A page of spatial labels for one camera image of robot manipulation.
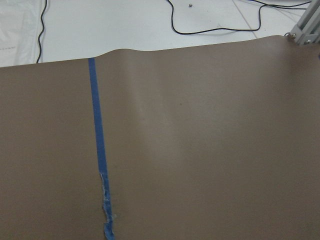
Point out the clear plastic document sleeve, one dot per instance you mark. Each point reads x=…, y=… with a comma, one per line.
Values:
x=21, y=29

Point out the aluminium frame post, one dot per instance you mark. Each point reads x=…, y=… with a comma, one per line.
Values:
x=307, y=29

